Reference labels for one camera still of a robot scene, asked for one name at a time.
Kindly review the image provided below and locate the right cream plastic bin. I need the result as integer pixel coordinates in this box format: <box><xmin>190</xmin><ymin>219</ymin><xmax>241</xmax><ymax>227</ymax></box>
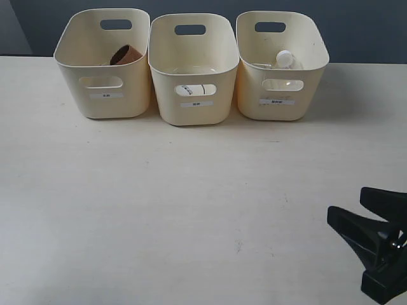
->
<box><xmin>236</xmin><ymin>11</ymin><xmax>329</xmax><ymax>121</ymax></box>

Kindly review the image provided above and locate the clear plastic bottle white cap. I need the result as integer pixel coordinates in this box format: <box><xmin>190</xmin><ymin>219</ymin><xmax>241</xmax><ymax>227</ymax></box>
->
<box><xmin>254</xmin><ymin>50</ymin><xmax>303</xmax><ymax>92</ymax></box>

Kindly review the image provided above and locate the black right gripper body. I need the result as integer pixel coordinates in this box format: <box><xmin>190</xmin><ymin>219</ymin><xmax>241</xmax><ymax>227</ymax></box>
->
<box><xmin>361</xmin><ymin>220</ymin><xmax>406</xmax><ymax>302</ymax></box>

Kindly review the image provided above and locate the brown wooden cup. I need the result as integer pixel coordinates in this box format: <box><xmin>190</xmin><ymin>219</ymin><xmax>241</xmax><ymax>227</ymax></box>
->
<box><xmin>109</xmin><ymin>44</ymin><xmax>142</xmax><ymax>65</ymax></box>

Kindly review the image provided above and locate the white paper cup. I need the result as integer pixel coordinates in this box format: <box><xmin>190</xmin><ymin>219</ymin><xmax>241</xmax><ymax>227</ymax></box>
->
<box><xmin>175</xmin><ymin>84</ymin><xmax>216</xmax><ymax>97</ymax></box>

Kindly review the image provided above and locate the cream plastic bin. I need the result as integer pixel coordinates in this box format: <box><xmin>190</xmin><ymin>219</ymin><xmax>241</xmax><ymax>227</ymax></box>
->
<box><xmin>53</xmin><ymin>8</ymin><xmax>151</xmax><ymax>119</ymax></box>
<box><xmin>236</xmin><ymin>11</ymin><xmax>329</xmax><ymax>121</ymax></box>
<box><xmin>148</xmin><ymin>13</ymin><xmax>240</xmax><ymax>126</ymax></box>

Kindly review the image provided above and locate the middle cream plastic bin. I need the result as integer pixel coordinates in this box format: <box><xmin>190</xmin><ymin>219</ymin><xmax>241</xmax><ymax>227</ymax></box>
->
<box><xmin>148</xmin><ymin>13</ymin><xmax>240</xmax><ymax>126</ymax></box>

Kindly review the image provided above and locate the left cream plastic bin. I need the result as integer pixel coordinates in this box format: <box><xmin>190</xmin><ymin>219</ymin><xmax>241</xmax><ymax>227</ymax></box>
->
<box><xmin>53</xmin><ymin>8</ymin><xmax>151</xmax><ymax>119</ymax></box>

